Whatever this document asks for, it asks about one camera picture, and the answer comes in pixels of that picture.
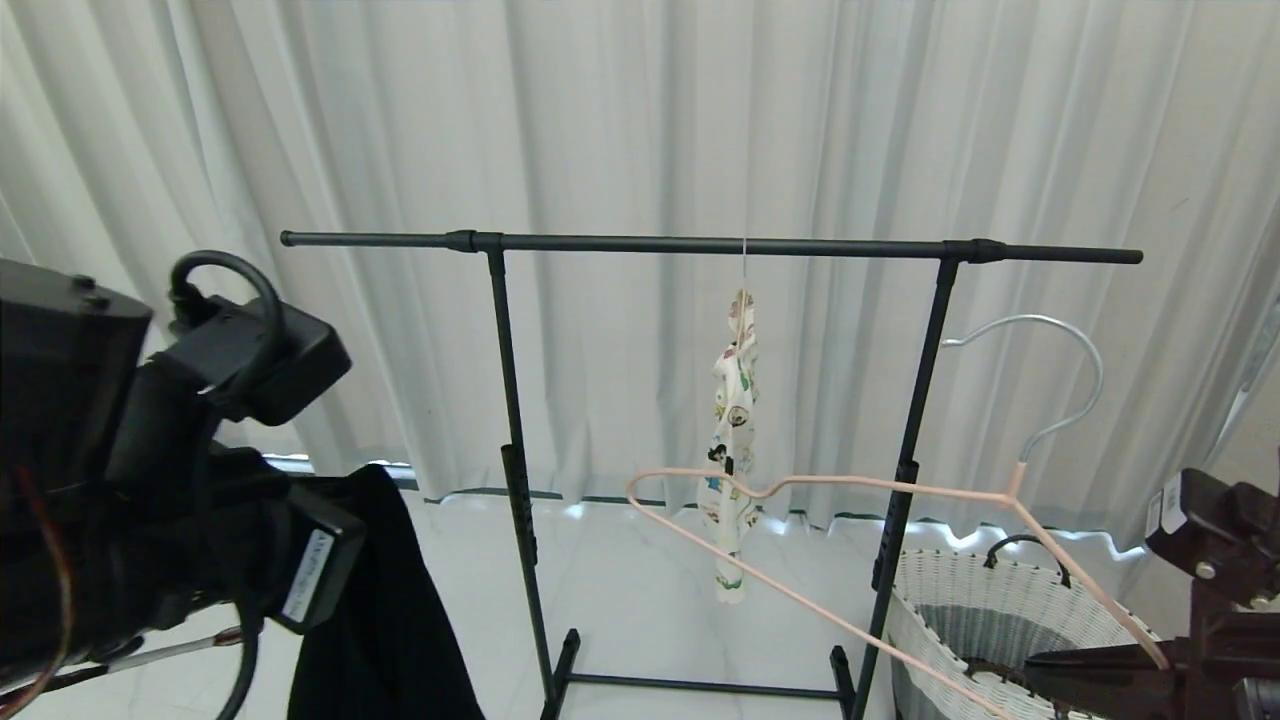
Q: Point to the white curtain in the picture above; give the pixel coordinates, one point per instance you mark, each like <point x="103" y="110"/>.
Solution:
<point x="600" y="120"/>

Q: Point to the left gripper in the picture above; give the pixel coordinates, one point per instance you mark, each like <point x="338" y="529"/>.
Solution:
<point x="320" y="565"/>

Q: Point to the black clothes rack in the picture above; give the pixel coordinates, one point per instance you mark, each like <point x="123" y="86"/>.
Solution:
<point x="700" y="244"/>

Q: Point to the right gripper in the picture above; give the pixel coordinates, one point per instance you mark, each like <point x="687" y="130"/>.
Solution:
<point x="1240" y="650"/>

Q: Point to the pink clothes hanger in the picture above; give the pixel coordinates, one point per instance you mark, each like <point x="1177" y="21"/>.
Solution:
<point x="1014" y="490"/>
<point x="744" y="270"/>

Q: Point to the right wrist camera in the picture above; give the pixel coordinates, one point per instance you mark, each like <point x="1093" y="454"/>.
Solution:
<point x="1200" y="520"/>

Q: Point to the cream printed garment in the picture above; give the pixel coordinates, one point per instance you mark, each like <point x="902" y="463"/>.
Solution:
<point x="735" y="400"/>

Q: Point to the black garment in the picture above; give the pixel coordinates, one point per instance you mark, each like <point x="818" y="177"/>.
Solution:
<point x="400" y="620"/>

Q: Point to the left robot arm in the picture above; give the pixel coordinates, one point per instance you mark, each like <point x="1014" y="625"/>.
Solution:
<point x="60" y="400"/>

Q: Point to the white laundry basket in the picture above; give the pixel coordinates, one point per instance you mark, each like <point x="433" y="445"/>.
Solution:
<point x="940" y="590"/>

